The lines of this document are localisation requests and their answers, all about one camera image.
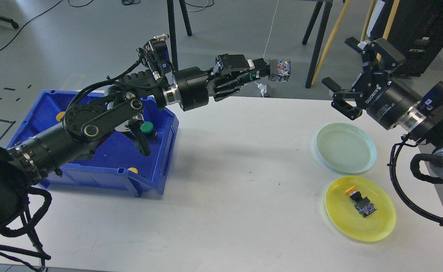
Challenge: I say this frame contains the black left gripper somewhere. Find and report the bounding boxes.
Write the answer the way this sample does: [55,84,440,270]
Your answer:
[171,54,270,111]

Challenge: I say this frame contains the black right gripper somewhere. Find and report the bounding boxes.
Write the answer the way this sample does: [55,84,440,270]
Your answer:
[322,37,421,130]

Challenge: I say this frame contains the yellow push button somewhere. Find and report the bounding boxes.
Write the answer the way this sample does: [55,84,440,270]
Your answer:
[344,185,377,218]

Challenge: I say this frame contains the green push button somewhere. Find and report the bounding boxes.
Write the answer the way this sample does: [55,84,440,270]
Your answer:
[248,59,291,82]
[140,122,157,140]

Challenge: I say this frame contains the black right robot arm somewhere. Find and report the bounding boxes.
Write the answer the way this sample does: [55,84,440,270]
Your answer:
[322,37,443,226]

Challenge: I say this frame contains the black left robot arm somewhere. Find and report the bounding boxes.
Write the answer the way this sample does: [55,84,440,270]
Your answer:
[0,34,290,272]

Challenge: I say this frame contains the light green plate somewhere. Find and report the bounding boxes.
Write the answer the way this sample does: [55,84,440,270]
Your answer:
[315,123,378,174]

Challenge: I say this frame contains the yellow button at bin front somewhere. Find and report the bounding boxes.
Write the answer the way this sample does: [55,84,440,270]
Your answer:
[128,167,139,174]

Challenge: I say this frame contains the yellow button at bin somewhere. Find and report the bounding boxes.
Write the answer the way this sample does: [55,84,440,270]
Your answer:
[56,111,66,123]
[128,167,139,174]

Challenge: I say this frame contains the yellow plate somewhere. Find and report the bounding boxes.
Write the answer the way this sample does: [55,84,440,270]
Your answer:
[325,176,396,242]

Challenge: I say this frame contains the yellow button at bin back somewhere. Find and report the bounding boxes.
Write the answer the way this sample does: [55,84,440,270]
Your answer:
[56,111,66,123]

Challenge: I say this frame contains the black tripod stand right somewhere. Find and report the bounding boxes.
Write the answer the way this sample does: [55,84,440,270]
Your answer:
[302,0,333,88]

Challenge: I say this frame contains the black tripod stand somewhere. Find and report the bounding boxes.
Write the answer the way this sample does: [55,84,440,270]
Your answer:
[166,0,193,72]
[302,0,333,88]

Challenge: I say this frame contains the black cabinet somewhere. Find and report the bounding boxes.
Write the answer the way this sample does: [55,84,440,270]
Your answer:
[386,0,443,76]

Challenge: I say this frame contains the yellow wooden pole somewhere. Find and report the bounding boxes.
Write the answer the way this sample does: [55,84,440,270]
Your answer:
[312,0,401,86]

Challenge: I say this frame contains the black tripod stand left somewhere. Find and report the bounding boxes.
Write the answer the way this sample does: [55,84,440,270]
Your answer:
[166,0,193,72]

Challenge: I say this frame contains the blue plastic bin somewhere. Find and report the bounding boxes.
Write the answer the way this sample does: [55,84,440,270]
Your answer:
[8,90,179,197]

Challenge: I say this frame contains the white cable with plug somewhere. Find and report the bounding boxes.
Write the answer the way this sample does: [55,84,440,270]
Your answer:
[256,0,280,98]

